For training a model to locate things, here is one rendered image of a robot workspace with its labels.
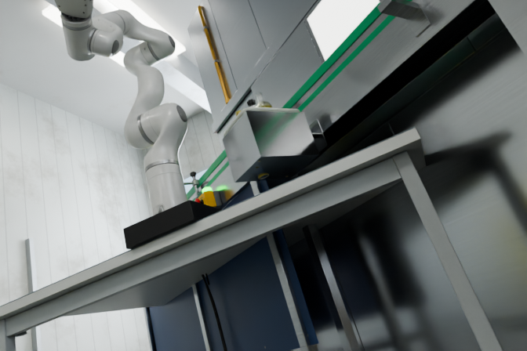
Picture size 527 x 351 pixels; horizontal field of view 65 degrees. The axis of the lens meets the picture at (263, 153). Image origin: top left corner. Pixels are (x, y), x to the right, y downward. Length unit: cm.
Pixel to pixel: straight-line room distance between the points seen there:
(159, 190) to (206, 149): 411
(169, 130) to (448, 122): 89
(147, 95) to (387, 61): 87
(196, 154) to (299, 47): 392
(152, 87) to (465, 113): 106
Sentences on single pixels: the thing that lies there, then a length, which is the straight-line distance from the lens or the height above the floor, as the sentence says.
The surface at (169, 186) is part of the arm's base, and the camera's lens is 138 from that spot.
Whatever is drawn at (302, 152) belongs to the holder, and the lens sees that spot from 125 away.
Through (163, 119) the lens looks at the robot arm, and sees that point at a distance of 146.
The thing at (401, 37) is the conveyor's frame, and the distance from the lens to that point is 119.
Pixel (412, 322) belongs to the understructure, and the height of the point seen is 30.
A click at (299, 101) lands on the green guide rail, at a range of 150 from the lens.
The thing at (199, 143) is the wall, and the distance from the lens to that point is 556.
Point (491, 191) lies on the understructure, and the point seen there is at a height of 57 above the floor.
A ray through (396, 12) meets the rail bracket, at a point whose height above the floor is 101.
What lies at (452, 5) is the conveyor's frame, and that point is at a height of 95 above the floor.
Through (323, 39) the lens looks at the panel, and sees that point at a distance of 168.
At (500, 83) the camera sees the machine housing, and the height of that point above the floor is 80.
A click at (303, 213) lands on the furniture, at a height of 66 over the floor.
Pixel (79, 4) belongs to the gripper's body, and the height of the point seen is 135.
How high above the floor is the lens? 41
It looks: 23 degrees up
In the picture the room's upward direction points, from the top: 18 degrees counter-clockwise
